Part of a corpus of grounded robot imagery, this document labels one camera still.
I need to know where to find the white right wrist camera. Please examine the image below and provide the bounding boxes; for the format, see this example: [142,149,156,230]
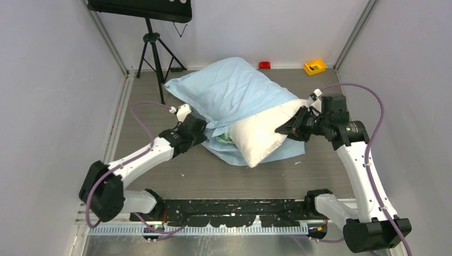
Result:
[308,89,322,111]

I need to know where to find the black tripod stand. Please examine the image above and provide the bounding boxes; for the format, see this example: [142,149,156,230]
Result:
[136,18,187,105]

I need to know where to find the red small block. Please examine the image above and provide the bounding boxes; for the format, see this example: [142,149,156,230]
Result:
[259,61,271,69]

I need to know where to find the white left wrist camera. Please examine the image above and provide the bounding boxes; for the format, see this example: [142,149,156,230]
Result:
[169,103,192,122]

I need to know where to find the slotted aluminium rail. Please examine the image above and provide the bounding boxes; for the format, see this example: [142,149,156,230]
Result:
[88,223,325,236]

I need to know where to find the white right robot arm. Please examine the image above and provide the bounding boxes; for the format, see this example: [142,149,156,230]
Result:
[275,107,412,255]

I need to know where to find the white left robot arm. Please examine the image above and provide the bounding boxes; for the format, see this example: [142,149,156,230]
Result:
[79,114,207,227]

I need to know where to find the black panel on tripod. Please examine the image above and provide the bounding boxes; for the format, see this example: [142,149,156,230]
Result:
[87,0,192,23]

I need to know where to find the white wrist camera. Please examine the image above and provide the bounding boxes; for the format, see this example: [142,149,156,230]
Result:
[308,89,322,111]
[169,103,192,122]

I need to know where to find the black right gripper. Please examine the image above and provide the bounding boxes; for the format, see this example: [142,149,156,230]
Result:
[277,105,330,142]

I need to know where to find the light blue pillowcase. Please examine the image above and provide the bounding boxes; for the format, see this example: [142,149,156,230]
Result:
[165,57,300,166]

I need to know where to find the yellow small bin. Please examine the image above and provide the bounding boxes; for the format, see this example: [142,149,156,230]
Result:
[303,59,327,76]

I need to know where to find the white pillow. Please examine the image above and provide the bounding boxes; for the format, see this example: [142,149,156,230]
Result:
[229,99,309,168]

